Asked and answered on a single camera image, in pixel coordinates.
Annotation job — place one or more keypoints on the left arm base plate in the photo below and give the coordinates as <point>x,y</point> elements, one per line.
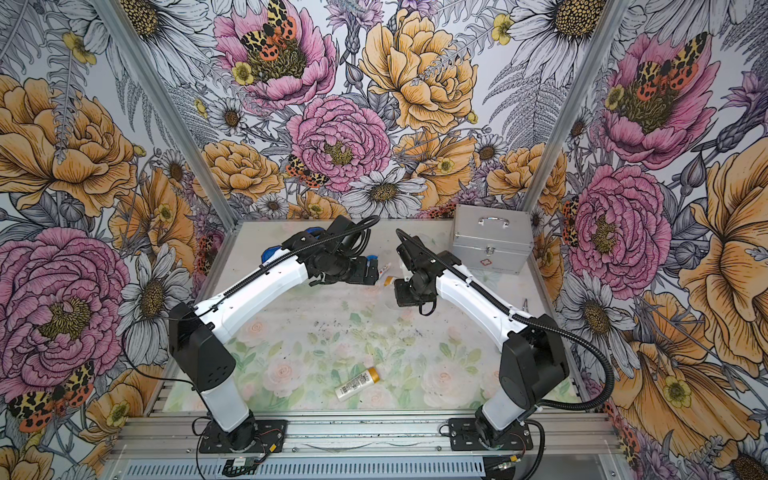
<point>251,437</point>

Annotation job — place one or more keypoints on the small toothpaste far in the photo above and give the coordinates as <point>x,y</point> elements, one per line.
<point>382,270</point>

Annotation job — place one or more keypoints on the right aluminium frame post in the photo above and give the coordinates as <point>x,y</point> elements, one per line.
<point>598,49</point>

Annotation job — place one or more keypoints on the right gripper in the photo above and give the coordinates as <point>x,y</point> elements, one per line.
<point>404,300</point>

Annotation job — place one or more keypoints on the left aluminium frame post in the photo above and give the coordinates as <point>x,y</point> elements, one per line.
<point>142,65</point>

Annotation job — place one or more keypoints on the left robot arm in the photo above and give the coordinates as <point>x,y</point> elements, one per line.
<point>198,334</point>

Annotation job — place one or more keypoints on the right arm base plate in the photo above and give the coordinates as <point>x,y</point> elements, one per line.
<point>476,435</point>

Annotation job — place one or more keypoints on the clear plastic cup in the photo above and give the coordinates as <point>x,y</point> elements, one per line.
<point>391,303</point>

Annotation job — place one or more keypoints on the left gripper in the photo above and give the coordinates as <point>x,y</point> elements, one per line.
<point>357,277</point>

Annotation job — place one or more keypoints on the aluminium front rail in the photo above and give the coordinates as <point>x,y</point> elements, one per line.
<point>369,445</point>

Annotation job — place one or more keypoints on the silver metal case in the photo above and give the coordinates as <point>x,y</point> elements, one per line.
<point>492,239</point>

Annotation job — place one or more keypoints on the aluminium frame post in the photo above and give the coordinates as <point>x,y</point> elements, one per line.
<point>598,49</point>
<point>142,65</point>

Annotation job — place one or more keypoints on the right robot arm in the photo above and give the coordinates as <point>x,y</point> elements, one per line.
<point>532,355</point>

